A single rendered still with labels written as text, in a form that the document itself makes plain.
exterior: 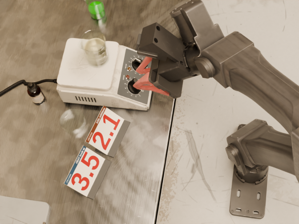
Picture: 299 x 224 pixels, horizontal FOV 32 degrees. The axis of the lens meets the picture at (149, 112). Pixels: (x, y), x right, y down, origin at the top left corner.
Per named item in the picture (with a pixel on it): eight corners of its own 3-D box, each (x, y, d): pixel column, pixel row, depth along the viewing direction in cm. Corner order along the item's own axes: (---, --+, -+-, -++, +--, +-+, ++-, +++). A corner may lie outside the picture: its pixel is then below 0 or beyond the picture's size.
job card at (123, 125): (130, 122, 116) (128, 114, 113) (113, 158, 113) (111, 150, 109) (105, 113, 118) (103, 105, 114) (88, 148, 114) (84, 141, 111)
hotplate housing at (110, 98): (157, 63, 122) (155, 44, 115) (149, 113, 117) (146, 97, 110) (65, 54, 125) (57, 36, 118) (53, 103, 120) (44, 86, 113)
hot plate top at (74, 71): (120, 43, 116) (120, 41, 115) (111, 91, 111) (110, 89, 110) (68, 39, 118) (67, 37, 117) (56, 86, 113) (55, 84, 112)
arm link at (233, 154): (224, 144, 98) (243, 168, 96) (262, 119, 100) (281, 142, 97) (223, 156, 104) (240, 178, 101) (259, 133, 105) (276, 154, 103)
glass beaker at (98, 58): (105, 45, 116) (99, 23, 108) (115, 63, 113) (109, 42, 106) (79, 55, 115) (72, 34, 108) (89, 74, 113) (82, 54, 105)
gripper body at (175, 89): (150, 85, 97) (180, 76, 92) (158, 39, 101) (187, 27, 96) (173, 100, 101) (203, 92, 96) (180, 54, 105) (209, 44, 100)
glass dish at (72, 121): (79, 138, 116) (77, 134, 114) (57, 130, 117) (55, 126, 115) (90, 117, 118) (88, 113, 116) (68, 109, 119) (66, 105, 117)
